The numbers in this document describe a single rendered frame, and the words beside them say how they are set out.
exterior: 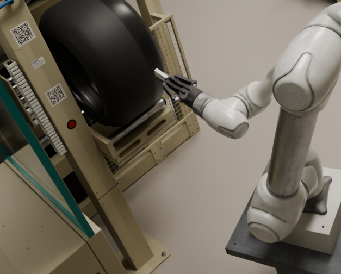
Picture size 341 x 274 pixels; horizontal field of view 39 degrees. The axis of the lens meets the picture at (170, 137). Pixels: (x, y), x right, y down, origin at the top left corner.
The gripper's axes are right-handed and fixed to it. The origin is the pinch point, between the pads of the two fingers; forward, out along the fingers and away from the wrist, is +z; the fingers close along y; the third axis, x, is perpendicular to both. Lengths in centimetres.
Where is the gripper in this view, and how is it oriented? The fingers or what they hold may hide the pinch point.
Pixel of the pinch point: (161, 75)
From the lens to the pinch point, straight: 189.3
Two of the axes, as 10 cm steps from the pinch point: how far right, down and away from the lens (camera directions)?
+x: 1.0, 6.2, 7.8
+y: -7.2, 5.9, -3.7
